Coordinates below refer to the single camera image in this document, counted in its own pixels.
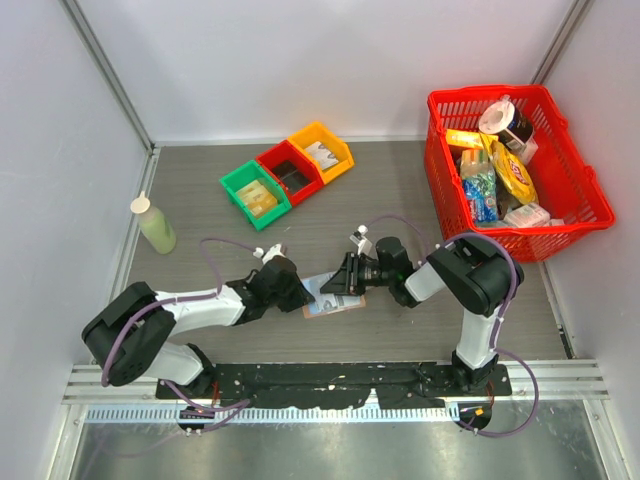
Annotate tan leather card holder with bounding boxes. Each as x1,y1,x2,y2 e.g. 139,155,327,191
302,272,366,319

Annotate white small box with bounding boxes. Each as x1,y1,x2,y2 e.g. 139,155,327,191
503,202,551,228

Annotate yellow chips bag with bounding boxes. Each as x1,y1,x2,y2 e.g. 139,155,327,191
490,141,538,205

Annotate white slotted cable duct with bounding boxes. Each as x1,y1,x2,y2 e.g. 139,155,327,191
85,402,459,424

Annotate yellow storage bin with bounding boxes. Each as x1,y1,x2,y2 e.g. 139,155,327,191
287,122,355,184

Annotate green liquid squeeze bottle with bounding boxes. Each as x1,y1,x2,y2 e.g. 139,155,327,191
130,191,177,255

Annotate black cards in red bin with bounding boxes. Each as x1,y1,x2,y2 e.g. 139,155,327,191
272,161,311,195

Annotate red plastic shopping basket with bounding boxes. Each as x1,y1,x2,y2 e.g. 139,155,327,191
424,85,615,263

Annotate card in yellow bin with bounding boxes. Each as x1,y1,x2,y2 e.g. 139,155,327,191
305,141,332,158

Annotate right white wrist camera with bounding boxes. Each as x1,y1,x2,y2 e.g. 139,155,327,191
350,225,372,256

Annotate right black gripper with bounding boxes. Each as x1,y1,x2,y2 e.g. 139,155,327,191
321,252,394,296

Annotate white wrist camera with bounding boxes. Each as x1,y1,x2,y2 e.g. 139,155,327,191
350,225,372,256
253,243,286,265

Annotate grey patterned card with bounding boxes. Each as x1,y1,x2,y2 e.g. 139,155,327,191
302,273,343,318
314,152,339,171

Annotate red storage bin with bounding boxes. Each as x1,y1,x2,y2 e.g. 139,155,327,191
256,140,324,207

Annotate green storage bin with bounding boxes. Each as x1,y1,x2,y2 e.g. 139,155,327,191
220,160,292,231

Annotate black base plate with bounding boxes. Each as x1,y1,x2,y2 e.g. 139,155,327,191
155,360,511,409

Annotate dark labelled can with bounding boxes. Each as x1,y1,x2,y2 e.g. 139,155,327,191
498,104,534,151

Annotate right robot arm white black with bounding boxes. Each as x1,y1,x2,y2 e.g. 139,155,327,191
320,232,524,395

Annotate blue snack bag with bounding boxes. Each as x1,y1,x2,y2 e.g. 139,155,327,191
459,149,499,224

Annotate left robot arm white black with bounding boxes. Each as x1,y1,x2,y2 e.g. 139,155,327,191
81,254,314,398

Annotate yellow cards in green bin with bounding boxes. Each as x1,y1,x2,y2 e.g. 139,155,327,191
236,180,278,218

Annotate yellow snack packet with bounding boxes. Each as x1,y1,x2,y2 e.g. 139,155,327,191
445,129,499,150

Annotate white card with black stripe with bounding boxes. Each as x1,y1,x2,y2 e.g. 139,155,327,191
336,295,363,309

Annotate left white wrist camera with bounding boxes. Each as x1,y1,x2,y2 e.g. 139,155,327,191
253,243,286,265

